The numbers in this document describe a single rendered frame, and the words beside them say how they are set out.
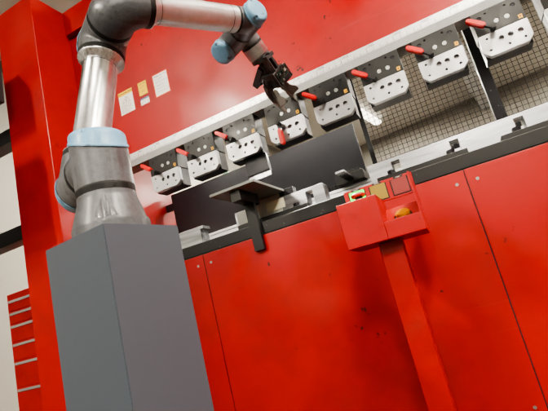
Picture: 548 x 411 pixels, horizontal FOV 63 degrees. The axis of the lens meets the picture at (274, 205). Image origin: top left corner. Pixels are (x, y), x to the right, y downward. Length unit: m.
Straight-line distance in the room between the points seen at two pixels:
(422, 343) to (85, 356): 0.77
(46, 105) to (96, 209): 1.49
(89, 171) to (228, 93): 1.11
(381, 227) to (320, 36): 0.94
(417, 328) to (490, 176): 0.53
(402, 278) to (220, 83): 1.18
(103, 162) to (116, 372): 0.39
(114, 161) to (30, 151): 1.43
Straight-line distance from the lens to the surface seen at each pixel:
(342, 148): 2.26
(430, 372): 1.22
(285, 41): 1.91
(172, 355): 0.86
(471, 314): 1.47
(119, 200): 0.90
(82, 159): 0.95
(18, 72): 2.56
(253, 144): 1.82
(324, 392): 1.60
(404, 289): 1.20
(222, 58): 1.48
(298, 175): 2.30
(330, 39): 1.84
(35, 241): 2.25
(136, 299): 0.83
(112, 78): 1.23
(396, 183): 1.32
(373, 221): 1.16
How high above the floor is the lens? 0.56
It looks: 13 degrees up
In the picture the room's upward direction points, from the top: 14 degrees counter-clockwise
